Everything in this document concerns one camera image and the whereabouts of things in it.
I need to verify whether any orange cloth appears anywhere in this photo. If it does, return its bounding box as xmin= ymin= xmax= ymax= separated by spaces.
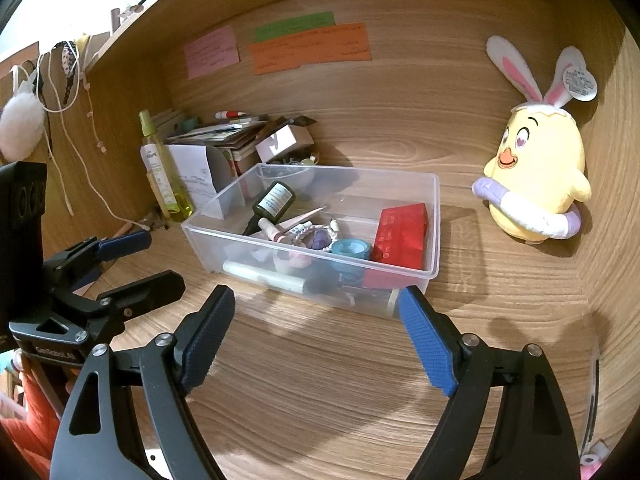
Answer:
xmin=0 ymin=355 xmax=66 ymax=480

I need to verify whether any clear plastic storage bin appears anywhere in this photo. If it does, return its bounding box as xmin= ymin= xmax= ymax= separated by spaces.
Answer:
xmin=181 ymin=162 xmax=441 ymax=320

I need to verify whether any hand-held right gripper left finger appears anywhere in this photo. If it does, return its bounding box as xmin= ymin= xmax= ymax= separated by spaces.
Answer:
xmin=50 ymin=284 xmax=236 ymax=480

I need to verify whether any red envelope packet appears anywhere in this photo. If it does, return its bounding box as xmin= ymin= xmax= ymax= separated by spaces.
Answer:
xmin=364 ymin=203 xmax=429 ymax=288

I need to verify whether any white bead bracelet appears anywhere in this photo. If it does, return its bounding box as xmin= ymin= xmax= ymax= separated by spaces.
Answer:
xmin=285 ymin=222 xmax=342 ymax=254

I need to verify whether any white fluffy pompom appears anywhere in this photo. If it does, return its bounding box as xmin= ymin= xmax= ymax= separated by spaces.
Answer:
xmin=0 ymin=92 xmax=46 ymax=158

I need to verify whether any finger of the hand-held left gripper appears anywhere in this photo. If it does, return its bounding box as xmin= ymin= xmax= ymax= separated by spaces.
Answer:
xmin=72 ymin=269 xmax=186 ymax=318
xmin=45 ymin=230 xmax=152 ymax=291

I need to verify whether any white string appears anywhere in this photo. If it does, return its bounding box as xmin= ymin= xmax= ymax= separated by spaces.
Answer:
xmin=30 ymin=35 xmax=151 ymax=231

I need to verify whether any pink sticky note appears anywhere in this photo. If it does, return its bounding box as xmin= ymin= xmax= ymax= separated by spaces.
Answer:
xmin=182 ymin=25 xmax=240 ymax=81

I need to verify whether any small brown tool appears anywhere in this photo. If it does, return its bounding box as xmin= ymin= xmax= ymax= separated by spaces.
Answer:
xmin=115 ymin=210 xmax=168 ymax=237

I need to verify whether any teal tape roll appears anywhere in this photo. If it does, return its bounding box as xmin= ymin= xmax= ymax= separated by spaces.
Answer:
xmin=331 ymin=238 xmax=372 ymax=262

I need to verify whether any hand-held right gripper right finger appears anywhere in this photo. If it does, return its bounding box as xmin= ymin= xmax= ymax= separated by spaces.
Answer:
xmin=397 ymin=285 xmax=581 ymax=480

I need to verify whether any dark green labelled bottle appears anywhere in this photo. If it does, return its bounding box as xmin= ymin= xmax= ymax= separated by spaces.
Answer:
xmin=243 ymin=181 xmax=297 ymax=236

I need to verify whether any silver pointed tube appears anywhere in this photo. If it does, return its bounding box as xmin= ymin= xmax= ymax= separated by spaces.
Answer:
xmin=277 ymin=205 xmax=328 ymax=231

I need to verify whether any orange sticky note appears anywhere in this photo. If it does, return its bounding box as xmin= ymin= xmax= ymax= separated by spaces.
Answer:
xmin=248 ymin=22 xmax=372 ymax=76

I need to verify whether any yellow spray bottle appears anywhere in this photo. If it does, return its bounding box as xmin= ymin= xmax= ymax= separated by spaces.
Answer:
xmin=139 ymin=109 xmax=193 ymax=223

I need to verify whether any white ballpoint pen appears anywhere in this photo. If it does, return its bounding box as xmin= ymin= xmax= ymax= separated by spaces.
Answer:
xmin=222 ymin=259 xmax=346 ymax=297

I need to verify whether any yellow chick plush toy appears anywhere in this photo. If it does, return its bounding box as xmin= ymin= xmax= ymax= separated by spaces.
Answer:
xmin=471 ymin=35 xmax=599 ymax=246

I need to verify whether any pink white cosmetic tube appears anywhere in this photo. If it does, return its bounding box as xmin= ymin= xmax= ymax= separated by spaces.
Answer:
xmin=257 ymin=217 xmax=296 ymax=246

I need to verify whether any green sticky note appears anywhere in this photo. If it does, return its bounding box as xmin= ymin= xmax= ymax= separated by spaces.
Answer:
xmin=252 ymin=11 xmax=337 ymax=43

